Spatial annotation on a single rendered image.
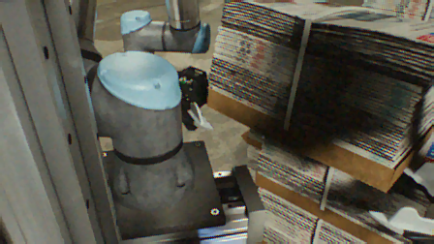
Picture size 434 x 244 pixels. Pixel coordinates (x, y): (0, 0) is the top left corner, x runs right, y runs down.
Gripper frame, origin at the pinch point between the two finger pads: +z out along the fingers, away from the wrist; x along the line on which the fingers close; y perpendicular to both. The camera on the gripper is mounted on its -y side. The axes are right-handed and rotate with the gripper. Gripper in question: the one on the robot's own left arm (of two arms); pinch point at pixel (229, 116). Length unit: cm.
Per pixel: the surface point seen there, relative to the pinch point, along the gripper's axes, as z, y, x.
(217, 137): -74, -99, 65
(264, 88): 11.3, 13.2, -1.7
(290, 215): 15.1, -27.9, 1.9
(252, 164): -24, -64, 35
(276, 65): 12.5, 17.3, 0.3
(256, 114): 10.5, 8.0, -3.6
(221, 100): 1.8, 7.8, -3.5
